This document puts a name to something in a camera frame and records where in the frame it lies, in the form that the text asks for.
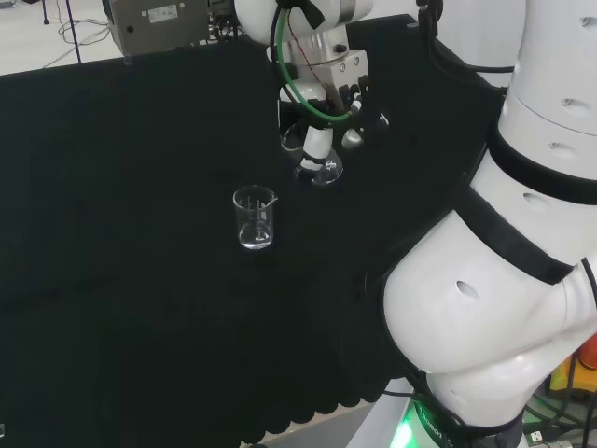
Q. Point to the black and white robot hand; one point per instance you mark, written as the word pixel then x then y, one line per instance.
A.
pixel 345 70

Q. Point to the large clear graduated glass beaker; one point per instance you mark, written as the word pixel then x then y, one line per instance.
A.
pixel 326 176

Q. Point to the small clear glass beaker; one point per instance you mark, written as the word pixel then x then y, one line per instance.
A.
pixel 254 219

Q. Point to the grey metal equipment box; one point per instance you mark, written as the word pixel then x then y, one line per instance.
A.
pixel 158 23

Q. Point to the black bench cloth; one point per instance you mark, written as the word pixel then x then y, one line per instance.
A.
pixel 140 196

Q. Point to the dark tripod leg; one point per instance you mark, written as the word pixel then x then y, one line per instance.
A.
pixel 73 28

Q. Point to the yellow stop button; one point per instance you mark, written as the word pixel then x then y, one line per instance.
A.
pixel 576 368

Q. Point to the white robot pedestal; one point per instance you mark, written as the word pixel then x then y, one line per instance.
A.
pixel 389 420

